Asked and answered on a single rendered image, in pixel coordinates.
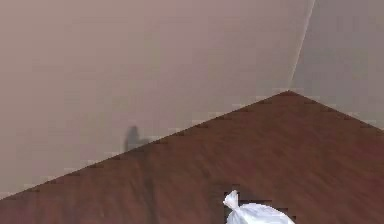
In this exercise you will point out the white tied bag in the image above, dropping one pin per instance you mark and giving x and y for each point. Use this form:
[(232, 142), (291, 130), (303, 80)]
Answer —
[(253, 215)]

